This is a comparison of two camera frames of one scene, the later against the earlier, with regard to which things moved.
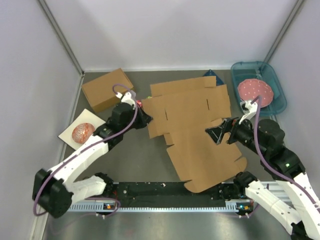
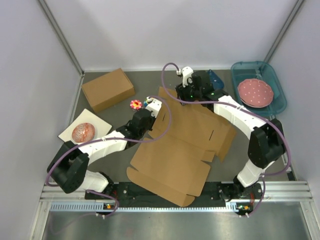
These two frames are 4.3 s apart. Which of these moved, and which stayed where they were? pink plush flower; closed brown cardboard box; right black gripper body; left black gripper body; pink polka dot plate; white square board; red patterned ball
Moved: right black gripper body; left black gripper body
Stayed: closed brown cardboard box; red patterned ball; pink polka dot plate; pink plush flower; white square board
